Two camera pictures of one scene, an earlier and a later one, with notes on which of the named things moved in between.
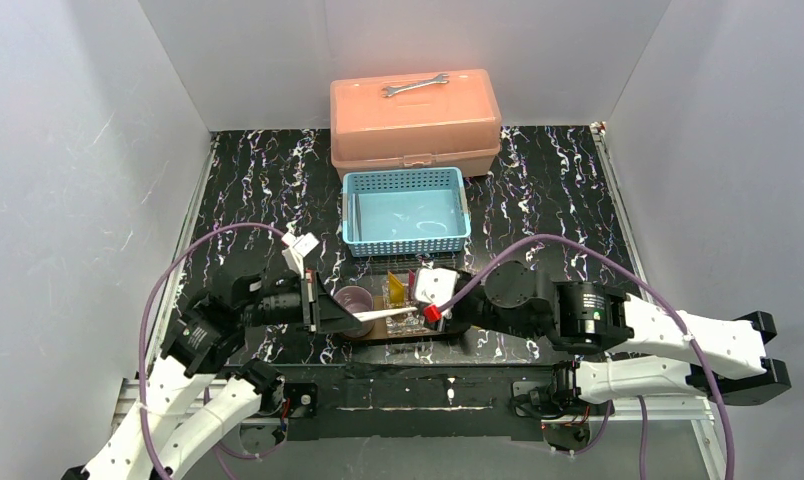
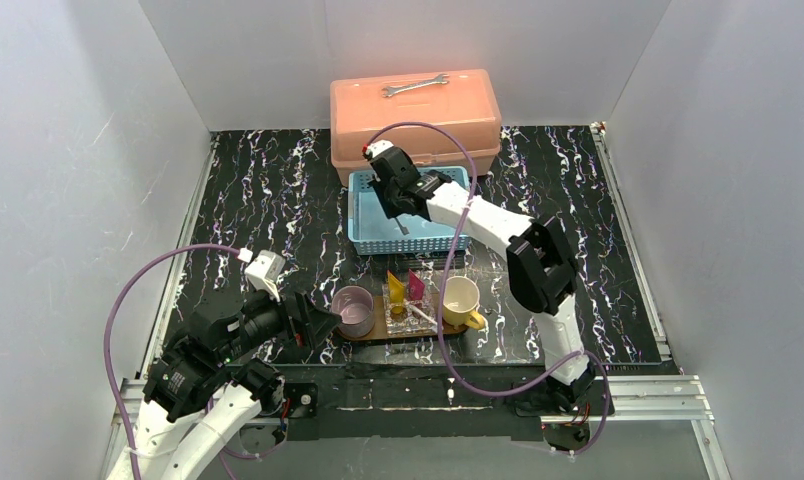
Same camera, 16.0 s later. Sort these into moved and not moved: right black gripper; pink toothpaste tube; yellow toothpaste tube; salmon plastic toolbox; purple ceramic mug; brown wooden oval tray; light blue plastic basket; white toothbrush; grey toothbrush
Moved: white toothbrush; grey toothbrush; right black gripper
Not moved: yellow toothpaste tube; purple ceramic mug; brown wooden oval tray; salmon plastic toolbox; pink toothpaste tube; light blue plastic basket
